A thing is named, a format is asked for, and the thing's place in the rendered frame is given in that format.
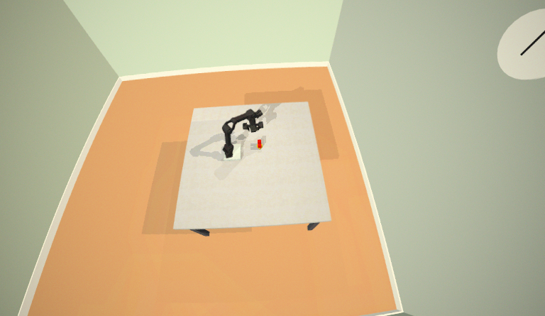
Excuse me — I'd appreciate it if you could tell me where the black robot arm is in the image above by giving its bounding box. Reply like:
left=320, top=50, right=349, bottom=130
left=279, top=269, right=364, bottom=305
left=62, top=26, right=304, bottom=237
left=222, top=109, right=263, bottom=158

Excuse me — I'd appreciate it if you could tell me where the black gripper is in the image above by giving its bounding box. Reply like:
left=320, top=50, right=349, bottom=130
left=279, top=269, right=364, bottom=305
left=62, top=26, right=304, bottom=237
left=243, top=121, right=263, bottom=131

